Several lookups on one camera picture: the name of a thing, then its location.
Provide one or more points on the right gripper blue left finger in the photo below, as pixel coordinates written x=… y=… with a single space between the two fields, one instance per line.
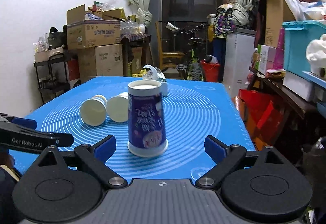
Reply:
x=104 y=149

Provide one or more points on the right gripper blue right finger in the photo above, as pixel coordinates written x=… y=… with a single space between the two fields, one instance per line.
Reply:
x=216 y=149

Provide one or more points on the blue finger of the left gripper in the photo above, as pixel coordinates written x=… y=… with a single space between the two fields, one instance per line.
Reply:
x=28 y=123

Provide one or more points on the purple paper cup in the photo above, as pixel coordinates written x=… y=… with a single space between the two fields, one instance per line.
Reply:
x=146 y=123

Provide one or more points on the clear plastic cup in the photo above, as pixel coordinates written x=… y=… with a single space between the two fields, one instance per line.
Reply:
x=198 y=172

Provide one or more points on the blue orange paper cup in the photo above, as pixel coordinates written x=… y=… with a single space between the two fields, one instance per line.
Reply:
x=93 y=111

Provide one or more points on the white paper cup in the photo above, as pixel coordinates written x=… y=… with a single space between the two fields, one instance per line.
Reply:
x=117 y=107

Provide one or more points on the blue silicone baking mat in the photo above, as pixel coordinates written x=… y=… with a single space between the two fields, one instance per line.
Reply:
x=192 y=111

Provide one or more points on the black metal shelf rack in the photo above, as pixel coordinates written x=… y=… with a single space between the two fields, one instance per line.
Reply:
x=56 y=73

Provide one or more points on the red bucket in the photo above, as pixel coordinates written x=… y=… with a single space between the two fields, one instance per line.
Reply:
x=211 y=71

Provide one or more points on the lower cardboard box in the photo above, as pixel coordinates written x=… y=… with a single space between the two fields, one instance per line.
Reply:
x=106 y=60

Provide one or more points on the white tissue box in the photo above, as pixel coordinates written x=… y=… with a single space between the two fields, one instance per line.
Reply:
x=150 y=72

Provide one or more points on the dark wooden side table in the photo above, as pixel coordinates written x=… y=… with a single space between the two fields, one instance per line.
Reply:
x=308 y=119

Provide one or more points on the yellow wooden chair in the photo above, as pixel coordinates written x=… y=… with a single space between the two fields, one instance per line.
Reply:
x=167 y=57

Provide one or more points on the black green bicycle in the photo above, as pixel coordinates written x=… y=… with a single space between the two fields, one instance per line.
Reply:
x=193 y=53

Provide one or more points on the white chest freezer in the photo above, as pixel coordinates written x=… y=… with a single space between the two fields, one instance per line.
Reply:
x=238 y=53

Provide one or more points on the upper cardboard box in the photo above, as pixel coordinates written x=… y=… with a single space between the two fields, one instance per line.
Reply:
x=85 y=29

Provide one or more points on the teal plastic storage bin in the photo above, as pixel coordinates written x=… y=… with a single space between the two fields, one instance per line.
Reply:
x=298 y=34

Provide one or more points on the tall brown cardboard box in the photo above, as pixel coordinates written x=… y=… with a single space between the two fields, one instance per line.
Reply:
x=277 y=12

